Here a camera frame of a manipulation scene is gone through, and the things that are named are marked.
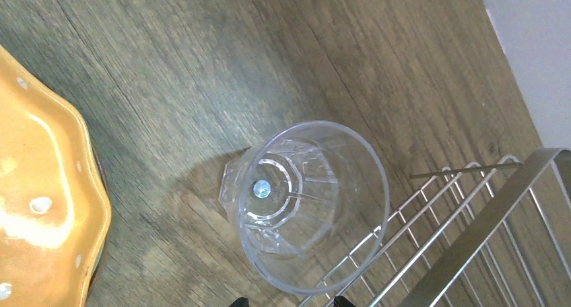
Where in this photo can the small clear plastic cup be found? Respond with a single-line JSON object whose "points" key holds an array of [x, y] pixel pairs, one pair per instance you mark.
{"points": [[310, 206]]}

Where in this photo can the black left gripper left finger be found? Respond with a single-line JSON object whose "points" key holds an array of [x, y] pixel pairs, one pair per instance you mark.
{"points": [[240, 302]]}

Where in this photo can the orange polka dot plate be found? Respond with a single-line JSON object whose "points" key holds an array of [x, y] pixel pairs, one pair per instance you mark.
{"points": [[55, 211]]}

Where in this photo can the metal wire dish rack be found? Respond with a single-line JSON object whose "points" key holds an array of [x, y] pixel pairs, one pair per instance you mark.
{"points": [[494, 235]]}

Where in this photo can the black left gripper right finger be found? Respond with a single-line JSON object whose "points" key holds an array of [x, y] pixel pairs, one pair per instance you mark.
{"points": [[341, 301]]}

